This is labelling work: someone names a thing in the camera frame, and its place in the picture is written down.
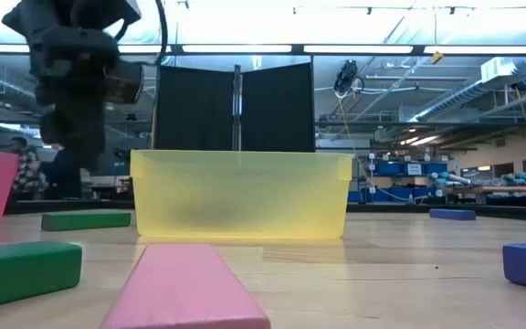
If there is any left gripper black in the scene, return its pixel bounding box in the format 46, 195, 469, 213
29, 26, 121, 171

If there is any green wooden block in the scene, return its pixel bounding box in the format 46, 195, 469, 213
0, 240, 83, 313
40, 211, 132, 232

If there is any person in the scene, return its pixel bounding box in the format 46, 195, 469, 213
7, 135, 48, 202

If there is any black folding room divider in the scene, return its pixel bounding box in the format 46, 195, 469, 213
154, 61, 316, 154

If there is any yellow translucent plastic bin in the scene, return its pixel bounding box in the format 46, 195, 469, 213
129, 149, 353, 240

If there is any pink wooden block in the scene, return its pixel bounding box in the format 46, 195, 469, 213
100, 243, 272, 329

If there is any wooden workbench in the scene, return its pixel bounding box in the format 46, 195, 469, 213
445, 184, 526, 207

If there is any black aluminium table frame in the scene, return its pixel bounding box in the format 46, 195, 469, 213
5, 196, 526, 224

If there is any black hanging cable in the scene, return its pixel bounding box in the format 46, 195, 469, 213
151, 0, 169, 152

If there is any black overhead frame beam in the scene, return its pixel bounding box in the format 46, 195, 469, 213
0, 42, 526, 57

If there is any black ceiling cable reel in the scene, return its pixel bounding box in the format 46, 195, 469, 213
333, 58, 365, 98

